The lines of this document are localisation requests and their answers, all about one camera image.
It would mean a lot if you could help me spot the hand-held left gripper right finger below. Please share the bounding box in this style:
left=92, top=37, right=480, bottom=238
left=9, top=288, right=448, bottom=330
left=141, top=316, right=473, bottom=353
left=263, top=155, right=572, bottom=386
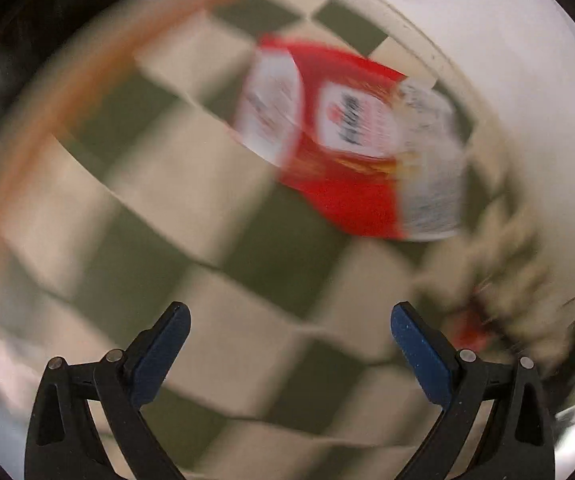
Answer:
left=390, top=301, right=555, bottom=480

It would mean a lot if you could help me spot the small red sachet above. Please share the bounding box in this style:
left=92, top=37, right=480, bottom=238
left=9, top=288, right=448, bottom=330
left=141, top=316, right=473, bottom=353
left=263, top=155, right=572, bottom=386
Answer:
left=447, top=305, right=493, bottom=356

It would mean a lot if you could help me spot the green white checkered tablecloth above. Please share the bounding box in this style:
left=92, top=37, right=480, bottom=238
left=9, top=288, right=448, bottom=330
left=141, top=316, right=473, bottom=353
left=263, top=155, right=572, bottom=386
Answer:
left=0, top=0, right=568, bottom=480

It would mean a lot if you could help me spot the red snack packet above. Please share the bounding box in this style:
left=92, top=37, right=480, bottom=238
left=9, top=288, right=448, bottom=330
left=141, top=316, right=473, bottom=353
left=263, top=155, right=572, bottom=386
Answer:
left=232, top=35, right=471, bottom=243

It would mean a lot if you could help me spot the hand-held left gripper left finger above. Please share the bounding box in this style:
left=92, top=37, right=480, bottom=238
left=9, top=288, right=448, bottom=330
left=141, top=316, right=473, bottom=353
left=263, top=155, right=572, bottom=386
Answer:
left=24, top=301, right=192, bottom=480

